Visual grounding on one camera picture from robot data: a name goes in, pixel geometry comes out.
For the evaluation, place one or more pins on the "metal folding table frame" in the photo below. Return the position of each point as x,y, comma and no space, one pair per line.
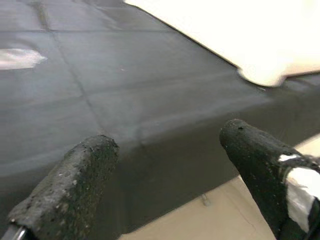
205,200

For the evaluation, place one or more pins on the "white plastic children table top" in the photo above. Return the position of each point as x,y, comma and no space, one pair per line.
250,37

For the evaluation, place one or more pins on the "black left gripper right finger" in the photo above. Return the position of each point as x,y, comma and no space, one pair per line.
262,170

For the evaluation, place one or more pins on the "clear tape cross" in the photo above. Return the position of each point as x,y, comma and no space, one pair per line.
17,58

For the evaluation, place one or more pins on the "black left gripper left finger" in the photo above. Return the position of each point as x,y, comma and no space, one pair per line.
70,187

